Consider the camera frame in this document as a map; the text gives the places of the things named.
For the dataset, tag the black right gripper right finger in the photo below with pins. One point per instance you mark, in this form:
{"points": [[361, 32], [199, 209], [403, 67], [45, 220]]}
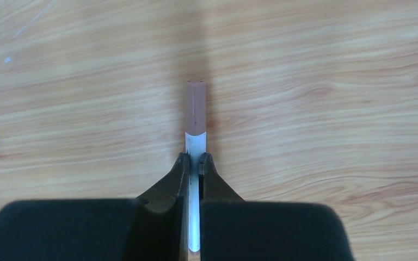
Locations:
{"points": [[232, 228]]}

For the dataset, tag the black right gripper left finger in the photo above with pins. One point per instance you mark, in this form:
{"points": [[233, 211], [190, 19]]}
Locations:
{"points": [[152, 226]]}

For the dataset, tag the white marker brown cap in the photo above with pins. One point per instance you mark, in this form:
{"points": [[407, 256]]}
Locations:
{"points": [[195, 146]]}

